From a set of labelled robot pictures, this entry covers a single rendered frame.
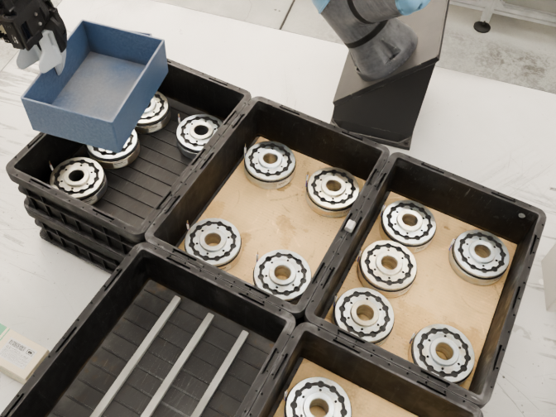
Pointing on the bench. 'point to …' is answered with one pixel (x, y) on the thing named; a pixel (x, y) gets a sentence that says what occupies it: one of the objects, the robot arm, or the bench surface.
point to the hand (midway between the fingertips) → (55, 64)
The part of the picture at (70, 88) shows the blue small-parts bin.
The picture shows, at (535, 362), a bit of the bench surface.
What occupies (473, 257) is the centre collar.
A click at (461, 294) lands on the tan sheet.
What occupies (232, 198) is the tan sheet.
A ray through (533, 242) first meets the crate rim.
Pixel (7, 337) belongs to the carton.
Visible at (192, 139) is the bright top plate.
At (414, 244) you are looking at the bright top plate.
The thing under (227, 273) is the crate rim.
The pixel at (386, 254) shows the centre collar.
